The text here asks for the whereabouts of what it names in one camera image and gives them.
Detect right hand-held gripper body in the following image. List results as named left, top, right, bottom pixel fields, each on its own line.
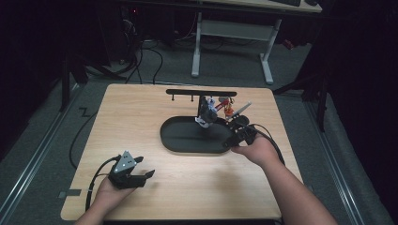
left=222, top=100, right=260, bottom=148

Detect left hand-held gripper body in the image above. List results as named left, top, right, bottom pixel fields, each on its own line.
left=107, top=150, right=148, bottom=190

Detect red tag keychain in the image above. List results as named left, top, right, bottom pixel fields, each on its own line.
left=215, top=97, right=236, bottom=120

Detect black and pink plush keychain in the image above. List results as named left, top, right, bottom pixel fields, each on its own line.
left=194, top=96, right=220, bottom=128

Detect black key rack with tray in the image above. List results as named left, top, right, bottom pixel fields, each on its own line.
left=160, top=88, right=252, bottom=155

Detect person's right hand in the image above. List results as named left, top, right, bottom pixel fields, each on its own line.
left=230, top=133, right=283, bottom=169

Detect person's left hand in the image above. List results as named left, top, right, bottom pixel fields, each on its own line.
left=93, top=177, right=137, bottom=215

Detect grey tape strip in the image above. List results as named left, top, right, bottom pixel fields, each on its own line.
left=57, top=188, right=83, bottom=200

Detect black metal stand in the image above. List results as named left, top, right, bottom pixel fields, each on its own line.
left=272, top=70, right=330, bottom=133
left=58, top=54, right=127, bottom=113

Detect white-framed wooden desk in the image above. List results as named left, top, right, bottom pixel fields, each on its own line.
left=191, top=0, right=324, bottom=85

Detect black keyboard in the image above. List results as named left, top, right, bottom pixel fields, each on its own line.
left=269, top=0, right=302, bottom=8

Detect black computer tower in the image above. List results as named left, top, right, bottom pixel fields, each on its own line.
left=120, top=5, right=143, bottom=64

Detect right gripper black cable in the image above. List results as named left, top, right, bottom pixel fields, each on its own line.
left=246, top=123, right=287, bottom=166

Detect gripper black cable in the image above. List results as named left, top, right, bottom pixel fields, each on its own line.
left=246, top=123, right=287, bottom=166
left=84, top=154, right=122, bottom=214

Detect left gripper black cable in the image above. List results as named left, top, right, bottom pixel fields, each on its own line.
left=84, top=154, right=122, bottom=214

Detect black cable beside table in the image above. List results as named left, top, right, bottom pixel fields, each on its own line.
left=69, top=110, right=99, bottom=171

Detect metal floor rail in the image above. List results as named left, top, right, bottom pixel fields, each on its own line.
left=304, top=102, right=365, bottom=225
left=0, top=83, right=81, bottom=221

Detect black floor cables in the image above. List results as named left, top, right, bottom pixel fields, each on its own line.
left=124, top=38, right=164, bottom=85

